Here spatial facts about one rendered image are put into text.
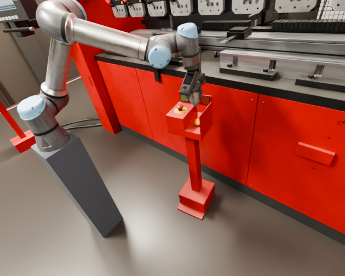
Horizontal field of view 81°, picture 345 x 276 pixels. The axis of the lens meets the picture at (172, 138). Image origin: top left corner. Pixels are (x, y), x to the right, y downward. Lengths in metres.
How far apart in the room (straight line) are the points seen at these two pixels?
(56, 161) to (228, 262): 1.10
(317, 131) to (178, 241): 1.02
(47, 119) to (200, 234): 1.12
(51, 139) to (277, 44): 1.32
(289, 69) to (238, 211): 0.96
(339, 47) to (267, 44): 0.35
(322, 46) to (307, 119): 0.44
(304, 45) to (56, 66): 1.25
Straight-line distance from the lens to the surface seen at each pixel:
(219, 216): 1.55
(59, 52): 1.02
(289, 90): 1.07
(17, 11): 2.18
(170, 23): 1.50
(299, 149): 1.19
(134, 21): 2.45
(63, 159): 1.14
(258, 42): 1.47
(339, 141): 1.14
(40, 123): 1.08
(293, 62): 1.15
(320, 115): 1.09
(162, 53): 0.73
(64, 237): 1.80
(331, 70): 1.14
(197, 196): 1.49
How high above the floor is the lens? 1.34
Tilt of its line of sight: 38 degrees down
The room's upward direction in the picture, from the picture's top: 10 degrees counter-clockwise
